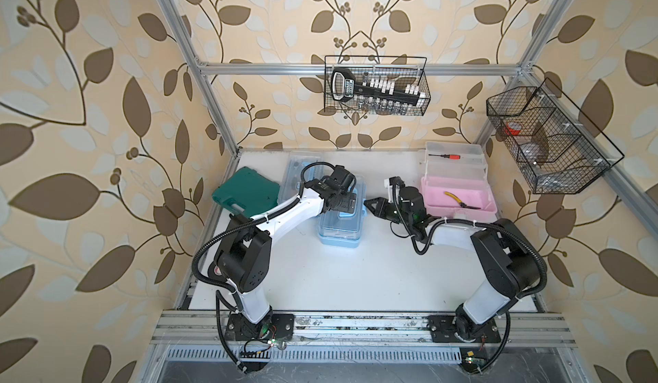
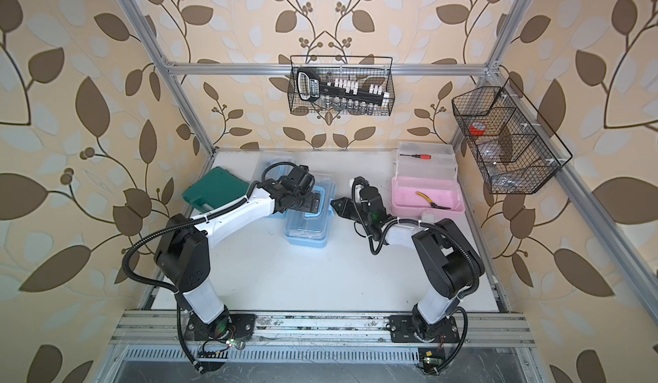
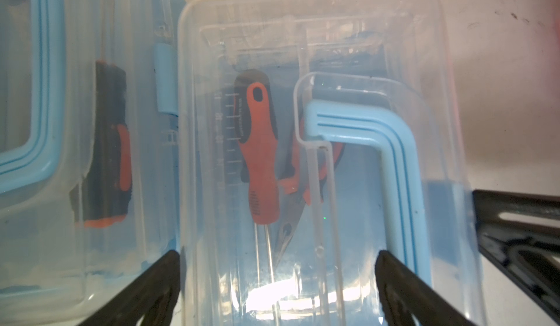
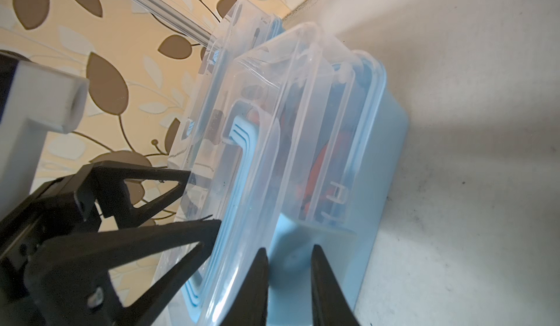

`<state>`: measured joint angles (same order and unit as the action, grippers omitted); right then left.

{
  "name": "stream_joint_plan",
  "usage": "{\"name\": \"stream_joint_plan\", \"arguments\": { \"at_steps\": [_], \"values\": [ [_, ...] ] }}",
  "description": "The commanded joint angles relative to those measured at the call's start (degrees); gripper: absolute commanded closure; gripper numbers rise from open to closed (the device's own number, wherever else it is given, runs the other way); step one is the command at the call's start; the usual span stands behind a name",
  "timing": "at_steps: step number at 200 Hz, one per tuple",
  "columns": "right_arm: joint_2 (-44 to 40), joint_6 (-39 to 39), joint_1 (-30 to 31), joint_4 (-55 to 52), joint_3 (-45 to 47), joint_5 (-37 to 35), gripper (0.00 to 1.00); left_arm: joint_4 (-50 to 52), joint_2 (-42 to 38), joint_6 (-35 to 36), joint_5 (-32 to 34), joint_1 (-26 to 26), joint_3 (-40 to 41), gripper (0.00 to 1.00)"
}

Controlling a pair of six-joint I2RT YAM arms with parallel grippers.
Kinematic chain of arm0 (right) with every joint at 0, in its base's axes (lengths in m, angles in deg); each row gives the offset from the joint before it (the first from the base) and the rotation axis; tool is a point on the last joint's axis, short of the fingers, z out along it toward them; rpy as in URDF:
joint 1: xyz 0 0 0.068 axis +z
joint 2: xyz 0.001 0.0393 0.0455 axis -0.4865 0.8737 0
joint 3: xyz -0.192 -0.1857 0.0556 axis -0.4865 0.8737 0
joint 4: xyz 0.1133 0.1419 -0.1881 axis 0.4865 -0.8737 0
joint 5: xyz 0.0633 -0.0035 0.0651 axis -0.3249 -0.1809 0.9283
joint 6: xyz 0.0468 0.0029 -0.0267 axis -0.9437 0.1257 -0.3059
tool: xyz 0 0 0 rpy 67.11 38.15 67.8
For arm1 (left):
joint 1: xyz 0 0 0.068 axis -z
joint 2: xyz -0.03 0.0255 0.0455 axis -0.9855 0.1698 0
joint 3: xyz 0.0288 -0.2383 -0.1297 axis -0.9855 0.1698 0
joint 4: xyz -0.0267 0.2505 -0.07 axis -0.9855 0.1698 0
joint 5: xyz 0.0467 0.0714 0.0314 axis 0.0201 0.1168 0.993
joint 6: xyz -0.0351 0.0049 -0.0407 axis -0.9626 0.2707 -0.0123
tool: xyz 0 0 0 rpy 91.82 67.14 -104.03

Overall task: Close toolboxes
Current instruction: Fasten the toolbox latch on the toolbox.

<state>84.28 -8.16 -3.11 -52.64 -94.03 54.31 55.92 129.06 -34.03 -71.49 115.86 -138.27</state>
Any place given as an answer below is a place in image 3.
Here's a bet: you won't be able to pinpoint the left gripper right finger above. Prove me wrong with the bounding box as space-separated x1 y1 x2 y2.
375 250 472 326

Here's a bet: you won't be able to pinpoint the orange screwdriver far box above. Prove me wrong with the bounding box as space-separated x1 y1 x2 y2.
234 69 280 283

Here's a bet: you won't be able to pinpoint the orange black screwdriver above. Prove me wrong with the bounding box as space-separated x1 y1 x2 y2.
70 61 133 228

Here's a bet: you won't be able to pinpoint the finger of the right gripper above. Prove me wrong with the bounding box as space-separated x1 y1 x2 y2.
472 189 559 322

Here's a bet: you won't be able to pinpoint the orange handled pliers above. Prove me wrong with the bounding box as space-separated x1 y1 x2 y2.
273 120 347 266

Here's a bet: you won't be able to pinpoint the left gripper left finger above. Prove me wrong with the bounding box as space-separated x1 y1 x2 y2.
81 250 180 326

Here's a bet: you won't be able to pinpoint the blue toolbox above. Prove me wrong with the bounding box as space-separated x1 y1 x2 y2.
1 0 179 325
178 0 486 325

